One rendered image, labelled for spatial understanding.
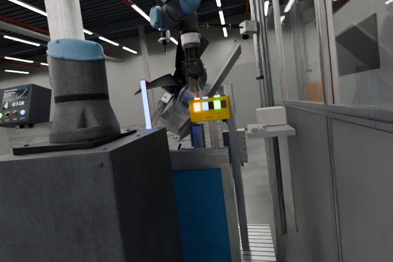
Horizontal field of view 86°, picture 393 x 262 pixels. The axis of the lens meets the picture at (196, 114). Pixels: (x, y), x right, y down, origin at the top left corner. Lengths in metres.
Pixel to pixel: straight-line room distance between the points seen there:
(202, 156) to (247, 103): 5.83
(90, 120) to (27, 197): 0.17
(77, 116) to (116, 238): 0.25
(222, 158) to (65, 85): 0.62
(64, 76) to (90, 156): 0.21
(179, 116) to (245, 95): 5.54
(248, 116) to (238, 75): 1.32
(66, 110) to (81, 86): 0.06
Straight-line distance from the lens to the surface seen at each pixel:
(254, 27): 1.64
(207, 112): 0.83
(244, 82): 6.68
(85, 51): 0.54
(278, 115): 1.35
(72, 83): 0.52
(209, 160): 0.90
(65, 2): 0.74
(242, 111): 6.68
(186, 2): 0.71
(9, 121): 1.38
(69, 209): 0.45
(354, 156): 0.71
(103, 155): 0.38
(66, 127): 0.51
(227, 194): 0.94
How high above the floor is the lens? 1.06
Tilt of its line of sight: 3 degrees down
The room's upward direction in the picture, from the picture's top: 7 degrees counter-clockwise
